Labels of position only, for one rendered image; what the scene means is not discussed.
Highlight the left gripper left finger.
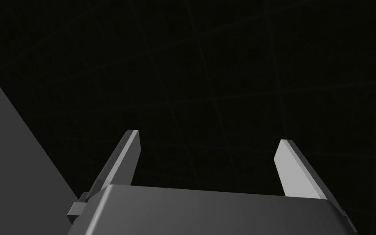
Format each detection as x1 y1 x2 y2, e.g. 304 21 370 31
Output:
85 129 142 202

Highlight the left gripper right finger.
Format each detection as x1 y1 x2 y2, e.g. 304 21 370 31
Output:
274 139 345 214

